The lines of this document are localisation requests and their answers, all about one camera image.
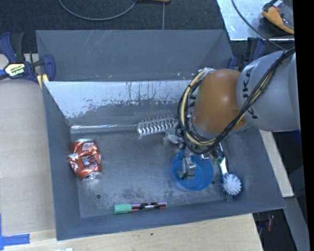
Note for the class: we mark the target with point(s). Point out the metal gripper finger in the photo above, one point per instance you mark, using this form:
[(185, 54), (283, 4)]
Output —
[(190, 167), (181, 174)]

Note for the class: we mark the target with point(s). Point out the grey metal bin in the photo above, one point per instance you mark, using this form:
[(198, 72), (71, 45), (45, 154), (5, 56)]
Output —
[(138, 166)]

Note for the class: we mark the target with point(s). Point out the blue and white brush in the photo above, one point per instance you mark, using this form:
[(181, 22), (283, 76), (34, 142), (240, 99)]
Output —
[(231, 185)]

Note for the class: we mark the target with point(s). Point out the silver ribbed spiral piece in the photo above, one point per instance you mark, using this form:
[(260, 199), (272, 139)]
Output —
[(154, 125)]

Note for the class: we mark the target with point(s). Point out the green-capped marker pen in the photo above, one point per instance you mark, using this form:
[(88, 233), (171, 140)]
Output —
[(141, 206)]

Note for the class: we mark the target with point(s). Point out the crushed orange soda can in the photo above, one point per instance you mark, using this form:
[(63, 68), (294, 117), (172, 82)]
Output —
[(85, 159)]

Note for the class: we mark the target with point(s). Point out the pale wood board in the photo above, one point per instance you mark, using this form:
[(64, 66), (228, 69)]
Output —
[(22, 158)]

